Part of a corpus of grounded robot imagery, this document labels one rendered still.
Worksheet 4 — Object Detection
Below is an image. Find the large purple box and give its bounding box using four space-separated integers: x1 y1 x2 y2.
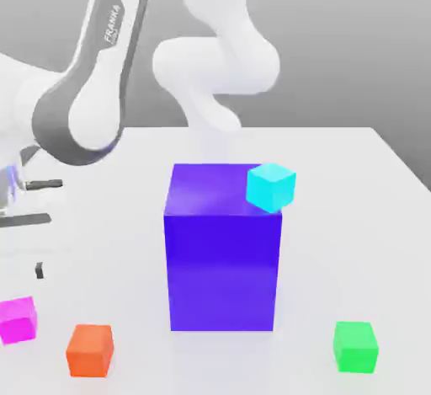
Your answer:
163 163 283 333

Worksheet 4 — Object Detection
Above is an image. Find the small orange cube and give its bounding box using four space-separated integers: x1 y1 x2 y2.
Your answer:
65 323 115 379

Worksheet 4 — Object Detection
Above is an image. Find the small magenta cube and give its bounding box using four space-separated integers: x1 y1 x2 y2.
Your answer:
0 296 39 346

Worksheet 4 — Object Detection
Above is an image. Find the small green cube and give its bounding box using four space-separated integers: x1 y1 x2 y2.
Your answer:
333 321 380 375

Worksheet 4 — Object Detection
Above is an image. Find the small cyan cube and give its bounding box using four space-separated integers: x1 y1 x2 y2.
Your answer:
245 162 298 215

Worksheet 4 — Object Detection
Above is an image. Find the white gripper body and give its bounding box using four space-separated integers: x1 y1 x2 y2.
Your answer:
0 203 61 254

